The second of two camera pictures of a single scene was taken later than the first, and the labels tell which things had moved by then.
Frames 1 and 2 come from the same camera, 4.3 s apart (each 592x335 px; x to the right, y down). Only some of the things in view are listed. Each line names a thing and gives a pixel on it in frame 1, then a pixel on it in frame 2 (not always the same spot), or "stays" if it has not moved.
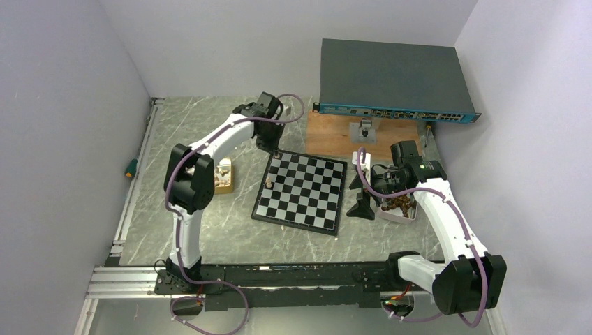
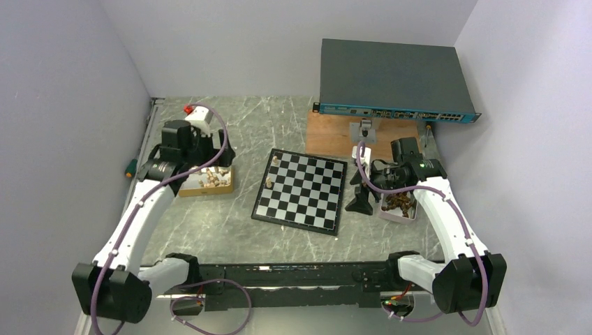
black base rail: (281, 287) stays
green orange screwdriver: (131, 168) stays
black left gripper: (272, 147) → (223, 156)
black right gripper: (362, 209) stays
